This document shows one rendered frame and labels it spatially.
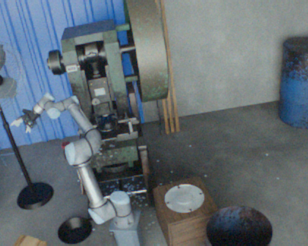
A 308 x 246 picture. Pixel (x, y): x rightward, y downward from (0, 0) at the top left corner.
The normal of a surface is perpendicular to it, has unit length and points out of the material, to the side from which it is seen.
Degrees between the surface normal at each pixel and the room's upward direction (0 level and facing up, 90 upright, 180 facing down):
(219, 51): 90
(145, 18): 49
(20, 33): 90
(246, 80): 90
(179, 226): 90
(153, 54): 79
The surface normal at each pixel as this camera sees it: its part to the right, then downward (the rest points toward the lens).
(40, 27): 0.09, 0.57
